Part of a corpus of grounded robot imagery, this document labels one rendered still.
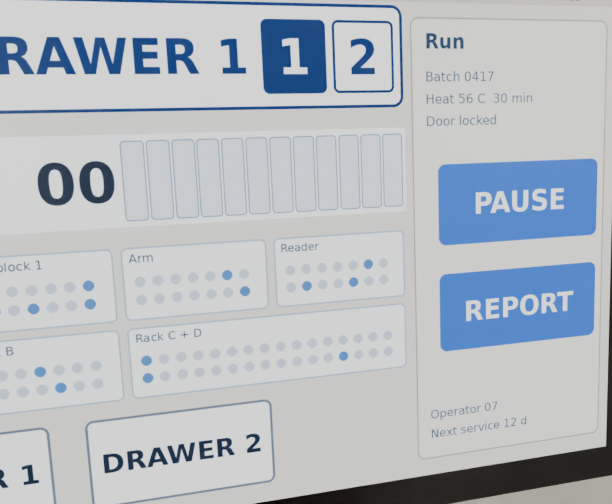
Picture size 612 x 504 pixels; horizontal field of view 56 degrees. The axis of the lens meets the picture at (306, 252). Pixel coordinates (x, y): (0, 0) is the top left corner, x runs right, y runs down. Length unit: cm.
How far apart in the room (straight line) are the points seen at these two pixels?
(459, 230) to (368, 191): 6
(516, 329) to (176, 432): 20
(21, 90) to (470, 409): 29
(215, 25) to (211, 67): 2
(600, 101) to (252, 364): 24
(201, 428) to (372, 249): 13
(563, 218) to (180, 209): 21
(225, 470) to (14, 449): 10
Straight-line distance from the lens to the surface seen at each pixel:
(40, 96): 30
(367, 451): 34
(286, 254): 30
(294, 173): 29
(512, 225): 34
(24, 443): 32
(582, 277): 37
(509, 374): 36
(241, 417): 31
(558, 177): 36
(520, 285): 35
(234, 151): 29
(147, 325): 30
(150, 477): 32
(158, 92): 29
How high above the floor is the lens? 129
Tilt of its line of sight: 46 degrees down
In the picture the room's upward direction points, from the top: 9 degrees clockwise
